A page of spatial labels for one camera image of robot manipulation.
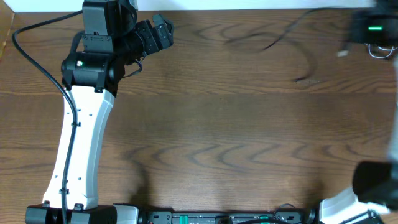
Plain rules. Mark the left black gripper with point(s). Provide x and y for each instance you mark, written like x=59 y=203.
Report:
x=152 y=38

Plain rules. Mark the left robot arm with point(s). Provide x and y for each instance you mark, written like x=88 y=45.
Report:
x=111 y=40

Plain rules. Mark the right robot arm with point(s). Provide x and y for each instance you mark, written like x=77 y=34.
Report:
x=373 y=191

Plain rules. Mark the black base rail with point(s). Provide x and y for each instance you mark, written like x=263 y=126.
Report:
x=285 y=213

